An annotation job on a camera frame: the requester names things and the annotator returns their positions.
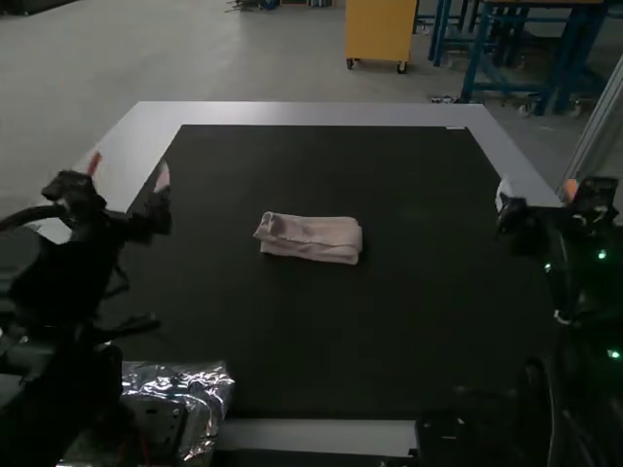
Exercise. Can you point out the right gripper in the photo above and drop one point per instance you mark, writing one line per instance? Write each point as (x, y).
(545, 224)

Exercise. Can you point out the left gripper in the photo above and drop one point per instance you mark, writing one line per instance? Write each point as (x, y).
(141, 224)

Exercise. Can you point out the pale towel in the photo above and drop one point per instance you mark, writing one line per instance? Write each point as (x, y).
(311, 238)

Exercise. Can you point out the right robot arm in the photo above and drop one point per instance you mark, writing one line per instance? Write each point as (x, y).
(594, 340)

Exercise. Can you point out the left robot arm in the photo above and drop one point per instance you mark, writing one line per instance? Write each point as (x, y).
(48, 292)

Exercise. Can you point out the silver foil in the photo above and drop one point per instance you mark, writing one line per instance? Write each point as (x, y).
(194, 384)

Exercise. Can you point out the yellow wheeled cabinet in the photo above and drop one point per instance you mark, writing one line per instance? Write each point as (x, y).
(379, 29)

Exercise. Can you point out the black mat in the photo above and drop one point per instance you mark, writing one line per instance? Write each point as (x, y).
(340, 316)

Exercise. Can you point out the dark base panel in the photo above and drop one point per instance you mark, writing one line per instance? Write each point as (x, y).
(316, 438)

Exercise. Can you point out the aluminium frame post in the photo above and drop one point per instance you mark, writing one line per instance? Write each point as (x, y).
(598, 126)

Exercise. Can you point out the metal frame workbench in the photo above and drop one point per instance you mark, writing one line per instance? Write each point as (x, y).
(436, 34)
(511, 88)

